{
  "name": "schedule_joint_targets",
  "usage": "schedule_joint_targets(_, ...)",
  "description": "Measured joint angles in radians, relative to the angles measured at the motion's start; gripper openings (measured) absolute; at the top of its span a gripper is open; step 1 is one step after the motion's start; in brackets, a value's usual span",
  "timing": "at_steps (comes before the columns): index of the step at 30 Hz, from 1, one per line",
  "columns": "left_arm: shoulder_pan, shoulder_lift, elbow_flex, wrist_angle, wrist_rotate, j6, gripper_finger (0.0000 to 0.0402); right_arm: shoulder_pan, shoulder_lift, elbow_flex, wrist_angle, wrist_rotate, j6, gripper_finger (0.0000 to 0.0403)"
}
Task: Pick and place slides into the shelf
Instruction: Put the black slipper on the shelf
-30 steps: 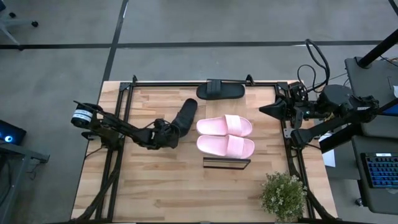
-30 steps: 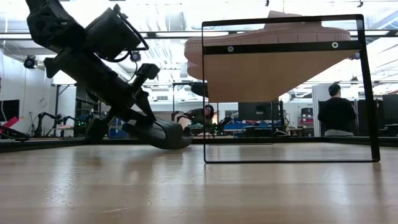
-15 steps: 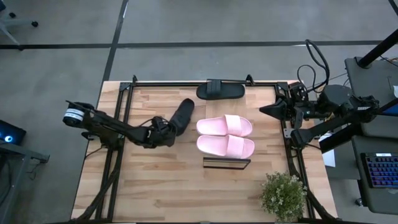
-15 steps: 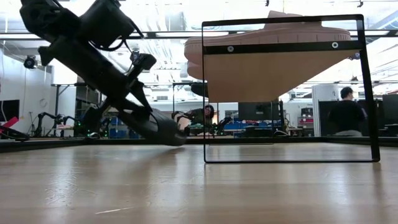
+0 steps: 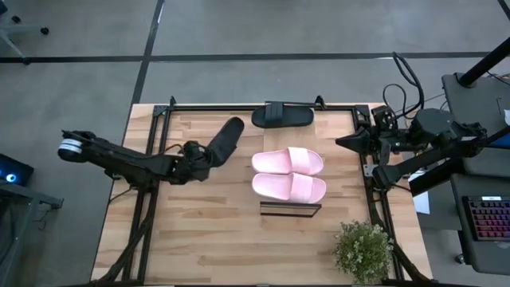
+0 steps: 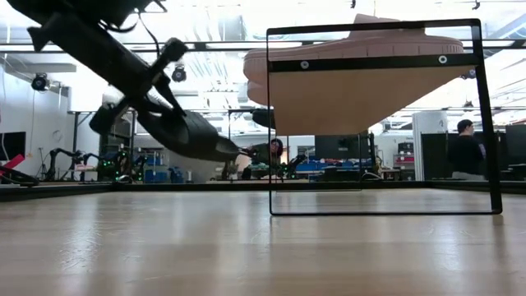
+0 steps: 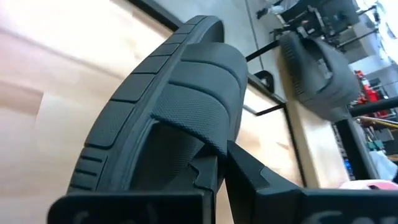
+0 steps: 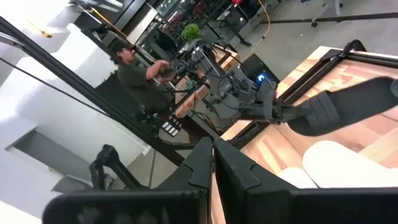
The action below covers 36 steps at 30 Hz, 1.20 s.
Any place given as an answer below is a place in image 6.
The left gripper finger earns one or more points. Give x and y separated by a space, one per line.
172 96
151 114

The black background robot arm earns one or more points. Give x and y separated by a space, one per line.
61 158
292 166

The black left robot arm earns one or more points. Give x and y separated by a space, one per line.
82 37

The person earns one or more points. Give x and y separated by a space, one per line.
465 152
267 154

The red object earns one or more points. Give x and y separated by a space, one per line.
14 161

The blue storage bins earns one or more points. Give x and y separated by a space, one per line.
328 166

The white column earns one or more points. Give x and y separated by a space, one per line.
427 121

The black partition panels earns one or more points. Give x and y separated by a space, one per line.
435 156

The black ceiling camera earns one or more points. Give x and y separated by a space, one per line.
40 82
179 75

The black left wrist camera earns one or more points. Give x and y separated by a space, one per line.
104 119

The black overhead frame bar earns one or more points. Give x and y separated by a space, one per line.
230 46

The black background rig frame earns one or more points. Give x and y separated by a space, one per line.
75 144

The black table edge rail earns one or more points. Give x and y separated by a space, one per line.
53 190

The black wall monitor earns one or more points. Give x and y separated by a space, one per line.
12 146

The black frame wooden shelf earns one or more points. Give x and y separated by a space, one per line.
349 103

